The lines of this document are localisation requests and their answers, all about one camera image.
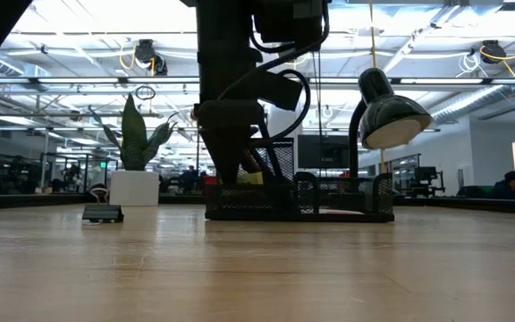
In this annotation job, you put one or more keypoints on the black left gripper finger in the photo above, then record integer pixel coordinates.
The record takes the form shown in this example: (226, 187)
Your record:
(230, 152)

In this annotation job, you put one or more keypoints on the green eraser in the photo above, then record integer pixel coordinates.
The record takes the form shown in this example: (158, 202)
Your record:
(250, 178)

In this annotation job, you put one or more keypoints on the black mesh desk organizer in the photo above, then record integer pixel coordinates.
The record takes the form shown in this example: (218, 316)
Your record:
(262, 203)

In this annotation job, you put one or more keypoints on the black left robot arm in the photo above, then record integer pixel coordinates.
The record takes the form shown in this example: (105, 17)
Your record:
(226, 27)

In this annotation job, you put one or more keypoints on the distant person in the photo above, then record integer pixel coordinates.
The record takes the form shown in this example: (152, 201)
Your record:
(190, 176)

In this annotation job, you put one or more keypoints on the black monitor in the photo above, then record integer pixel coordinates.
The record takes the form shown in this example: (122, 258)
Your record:
(329, 152)

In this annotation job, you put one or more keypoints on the green snake plant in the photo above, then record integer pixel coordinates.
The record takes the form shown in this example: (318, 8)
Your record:
(133, 134)

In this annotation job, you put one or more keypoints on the white plant pot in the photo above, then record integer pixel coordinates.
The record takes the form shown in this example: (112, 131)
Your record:
(134, 190)

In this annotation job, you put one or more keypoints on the black binder clip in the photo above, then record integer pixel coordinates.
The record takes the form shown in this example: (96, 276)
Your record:
(102, 214)

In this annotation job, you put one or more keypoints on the black gooseneck desk lamp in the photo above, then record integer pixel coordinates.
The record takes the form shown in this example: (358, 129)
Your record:
(387, 116)

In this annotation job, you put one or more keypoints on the black monitor cart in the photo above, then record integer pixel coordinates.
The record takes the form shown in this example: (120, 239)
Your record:
(425, 174)

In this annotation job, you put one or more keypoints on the seated person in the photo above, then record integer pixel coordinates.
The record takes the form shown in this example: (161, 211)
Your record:
(510, 188)

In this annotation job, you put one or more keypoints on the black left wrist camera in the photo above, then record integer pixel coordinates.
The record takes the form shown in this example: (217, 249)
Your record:
(280, 91)

